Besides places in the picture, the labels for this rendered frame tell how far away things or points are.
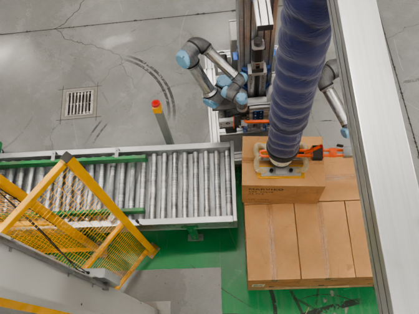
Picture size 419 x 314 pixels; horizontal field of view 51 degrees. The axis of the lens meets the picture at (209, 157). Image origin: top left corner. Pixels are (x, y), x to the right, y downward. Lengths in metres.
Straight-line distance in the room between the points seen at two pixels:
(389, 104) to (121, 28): 4.53
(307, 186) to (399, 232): 2.29
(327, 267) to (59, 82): 3.40
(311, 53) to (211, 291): 2.55
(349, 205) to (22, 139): 3.30
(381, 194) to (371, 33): 0.43
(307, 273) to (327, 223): 0.42
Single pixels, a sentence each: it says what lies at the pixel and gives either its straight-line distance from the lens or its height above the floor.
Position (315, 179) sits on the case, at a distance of 3.27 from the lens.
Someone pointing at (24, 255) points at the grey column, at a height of 2.52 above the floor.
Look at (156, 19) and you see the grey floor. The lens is 5.39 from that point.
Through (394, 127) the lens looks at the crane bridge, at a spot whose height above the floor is 3.05.
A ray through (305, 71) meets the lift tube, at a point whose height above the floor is 2.23.
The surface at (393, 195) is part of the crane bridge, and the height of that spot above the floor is 3.05.
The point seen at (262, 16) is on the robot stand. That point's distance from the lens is 2.58.
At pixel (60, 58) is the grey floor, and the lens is 5.38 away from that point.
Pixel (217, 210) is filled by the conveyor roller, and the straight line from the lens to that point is 3.57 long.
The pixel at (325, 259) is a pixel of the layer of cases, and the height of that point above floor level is 0.54.
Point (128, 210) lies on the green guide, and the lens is 3.59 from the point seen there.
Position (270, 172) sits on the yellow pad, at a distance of 3.23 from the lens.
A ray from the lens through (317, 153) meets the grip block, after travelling 3.19.
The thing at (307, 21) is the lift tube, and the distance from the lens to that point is 1.85.
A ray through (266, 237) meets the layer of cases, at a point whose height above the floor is 0.54.
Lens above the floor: 3.96
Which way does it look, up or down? 66 degrees down
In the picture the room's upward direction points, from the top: 11 degrees counter-clockwise
